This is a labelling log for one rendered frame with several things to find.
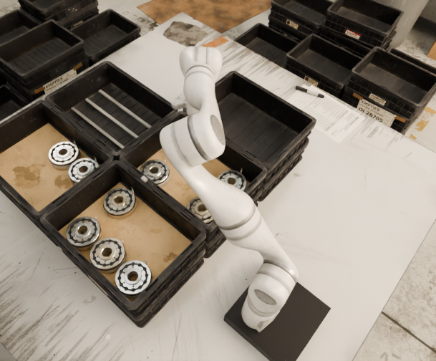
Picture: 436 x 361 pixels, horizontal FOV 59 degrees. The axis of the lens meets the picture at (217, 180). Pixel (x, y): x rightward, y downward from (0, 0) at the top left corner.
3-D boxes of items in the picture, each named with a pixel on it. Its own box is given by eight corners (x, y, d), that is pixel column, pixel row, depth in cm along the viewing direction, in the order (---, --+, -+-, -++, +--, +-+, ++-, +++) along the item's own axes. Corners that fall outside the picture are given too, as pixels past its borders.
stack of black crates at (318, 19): (328, 49, 289) (343, 6, 261) (307, 68, 276) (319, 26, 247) (285, 26, 303) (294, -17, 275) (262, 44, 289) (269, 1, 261)
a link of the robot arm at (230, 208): (149, 145, 68) (216, 239, 81) (197, 124, 65) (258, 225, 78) (160, 121, 76) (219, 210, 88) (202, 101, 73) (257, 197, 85)
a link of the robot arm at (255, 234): (263, 199, 81) (240, 233, 77) (308, 277, 95) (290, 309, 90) (232, 196, 88) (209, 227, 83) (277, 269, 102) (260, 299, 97)
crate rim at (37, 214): (117, 162, 127) (116, 157, 125) (39, 222, 114) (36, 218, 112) (44, 102, 141) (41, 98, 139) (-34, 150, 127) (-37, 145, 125)
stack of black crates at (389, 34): (379, 72, 276) (409, 13, 238) (357, 97, 261) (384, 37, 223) (328, 46, 291) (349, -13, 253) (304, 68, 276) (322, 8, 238)
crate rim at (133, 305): (208, 235, 114) (208, 231, 112) (132, 313, 100) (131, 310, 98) (117, 162, 127) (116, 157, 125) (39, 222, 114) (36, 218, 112)
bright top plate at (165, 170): (175, 170, 132) (175, 169, 132) (154, 189, 128) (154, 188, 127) (153, 155, 136) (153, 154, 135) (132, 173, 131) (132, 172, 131)
